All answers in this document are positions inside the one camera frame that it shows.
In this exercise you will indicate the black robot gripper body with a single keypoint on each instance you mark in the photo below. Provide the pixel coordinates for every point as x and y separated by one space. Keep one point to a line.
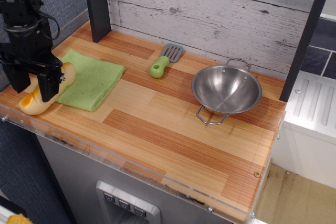
29 49

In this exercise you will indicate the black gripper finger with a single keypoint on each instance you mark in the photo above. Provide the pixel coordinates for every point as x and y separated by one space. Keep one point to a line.
49 84
18 76

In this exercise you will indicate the plastic toy bread loaf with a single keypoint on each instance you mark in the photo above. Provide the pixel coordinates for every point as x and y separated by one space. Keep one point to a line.
32 103

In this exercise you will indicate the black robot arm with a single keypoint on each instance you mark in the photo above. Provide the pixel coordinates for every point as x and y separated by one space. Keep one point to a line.
23 12

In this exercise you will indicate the green folded cloth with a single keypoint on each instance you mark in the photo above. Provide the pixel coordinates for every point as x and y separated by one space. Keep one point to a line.
94 80

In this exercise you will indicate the clear acrylic table edge guard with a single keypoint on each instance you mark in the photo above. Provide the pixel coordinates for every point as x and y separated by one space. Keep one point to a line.
126 161

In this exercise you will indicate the grey toy kitchen cabinet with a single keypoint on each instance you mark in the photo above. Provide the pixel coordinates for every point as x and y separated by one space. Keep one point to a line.
105 187

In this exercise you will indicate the green grey toy spatula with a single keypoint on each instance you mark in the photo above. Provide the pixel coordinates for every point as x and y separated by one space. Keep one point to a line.
170 54

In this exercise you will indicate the silver button control panel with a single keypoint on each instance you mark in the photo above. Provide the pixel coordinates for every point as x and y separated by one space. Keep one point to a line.
119 206

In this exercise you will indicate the yellow object at corner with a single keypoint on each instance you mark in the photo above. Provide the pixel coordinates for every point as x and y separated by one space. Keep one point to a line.
18 219

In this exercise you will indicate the dark left vertical post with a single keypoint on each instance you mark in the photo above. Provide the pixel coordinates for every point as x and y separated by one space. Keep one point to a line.
99 18

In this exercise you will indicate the dark vertical post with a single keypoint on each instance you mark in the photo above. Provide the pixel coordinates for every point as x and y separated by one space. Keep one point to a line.
99 18
308 31

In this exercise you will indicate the stainless steel two-handled bowl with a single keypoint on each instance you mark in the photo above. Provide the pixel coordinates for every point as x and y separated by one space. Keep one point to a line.
227 89

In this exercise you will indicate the dark right vertical post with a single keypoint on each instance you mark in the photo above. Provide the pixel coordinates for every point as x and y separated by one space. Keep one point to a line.
308 31

